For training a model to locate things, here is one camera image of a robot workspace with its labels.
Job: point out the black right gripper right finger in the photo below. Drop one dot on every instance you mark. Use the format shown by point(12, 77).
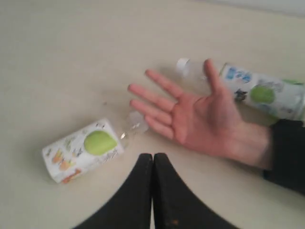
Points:
point(175, 206)

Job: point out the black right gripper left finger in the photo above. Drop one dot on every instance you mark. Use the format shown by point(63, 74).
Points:
point(130, 206)

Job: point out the butterfly label clear bottle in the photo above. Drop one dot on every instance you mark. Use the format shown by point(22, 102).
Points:
point(87, 148)

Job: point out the black sleeved forearm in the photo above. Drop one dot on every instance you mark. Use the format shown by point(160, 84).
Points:
point(288, 155)

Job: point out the lime label water bottle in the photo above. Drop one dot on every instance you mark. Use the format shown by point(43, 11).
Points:
point(280, 98)

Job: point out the person's open bare hand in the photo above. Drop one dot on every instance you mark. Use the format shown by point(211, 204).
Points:
point(210, 124)

